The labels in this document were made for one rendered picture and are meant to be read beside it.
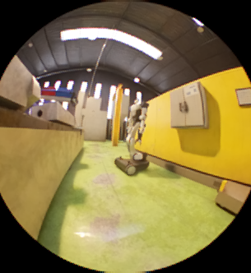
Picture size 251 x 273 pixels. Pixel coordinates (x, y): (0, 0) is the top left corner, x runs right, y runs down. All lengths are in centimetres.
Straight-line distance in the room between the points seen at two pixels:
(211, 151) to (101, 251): 168
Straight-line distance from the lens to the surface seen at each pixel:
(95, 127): 741
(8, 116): 50
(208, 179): 170
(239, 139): 157
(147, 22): 938
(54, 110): 103
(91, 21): 975
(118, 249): 73
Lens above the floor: 70
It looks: 1 degrees down
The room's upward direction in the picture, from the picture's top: 4 degrees clockwise
